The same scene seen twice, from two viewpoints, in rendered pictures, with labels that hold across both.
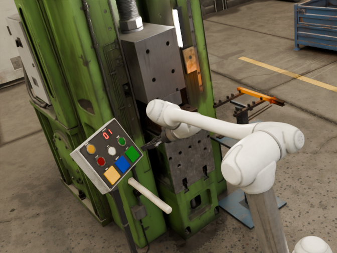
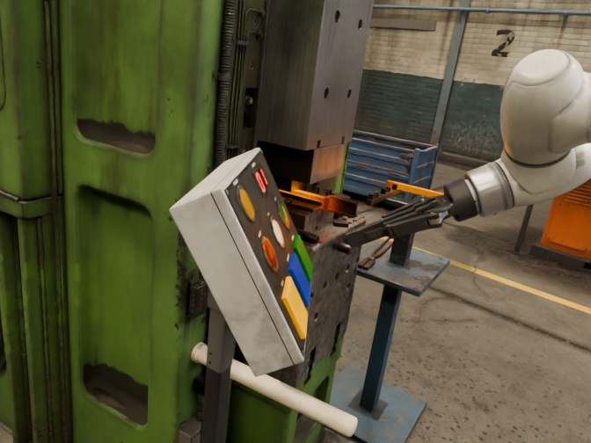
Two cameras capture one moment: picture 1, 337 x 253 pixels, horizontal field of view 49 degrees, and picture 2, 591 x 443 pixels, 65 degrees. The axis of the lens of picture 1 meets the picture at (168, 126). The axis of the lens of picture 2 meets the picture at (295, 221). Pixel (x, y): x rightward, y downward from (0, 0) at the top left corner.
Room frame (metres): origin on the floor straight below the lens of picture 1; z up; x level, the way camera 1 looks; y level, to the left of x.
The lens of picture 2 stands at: (1.10, 0.70, 1.36)
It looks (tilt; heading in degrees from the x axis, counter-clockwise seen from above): 18 degrees down; 328
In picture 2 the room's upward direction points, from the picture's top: 7 degrees clockwise
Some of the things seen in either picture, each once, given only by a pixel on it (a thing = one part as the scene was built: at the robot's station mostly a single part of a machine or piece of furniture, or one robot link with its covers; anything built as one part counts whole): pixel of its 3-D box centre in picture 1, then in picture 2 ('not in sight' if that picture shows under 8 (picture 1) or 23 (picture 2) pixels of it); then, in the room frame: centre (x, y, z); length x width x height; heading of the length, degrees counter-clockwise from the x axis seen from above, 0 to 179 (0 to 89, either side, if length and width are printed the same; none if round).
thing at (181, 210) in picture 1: (177, 190); (246, 382); (2.37, 0.03, 0.23); 0.55 x 0.37 x 0.47; 31
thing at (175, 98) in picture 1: (151, 95); (265, 148); (2.34, 0.07, 1.12); 0.42 x 0.20 x 0.10; 31
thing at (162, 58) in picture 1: (148, 58); (281, 62); (2.36, 0.04, 1.36); 0.42 x 0.39 x 0.40; 31
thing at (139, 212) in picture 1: (139, 211); (194, 436); (2.07, 0.33, 0.36); 0.09 x 0.07 x 0.12; 121
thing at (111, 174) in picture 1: (111, 175); (293, 308); (1.64, 0.35, 1.01); 0.07 x 0.05 x 0.07; 146
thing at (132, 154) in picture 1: (131, 154); (301, 257); (1.81, 0.24, 1.01); 0.07 x 0.05 x 0.07; 146
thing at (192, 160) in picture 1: (167, 143); (259, 270); (2.37, 0.03, 0.69); 0.56 x 0.38 x 0.45; 31
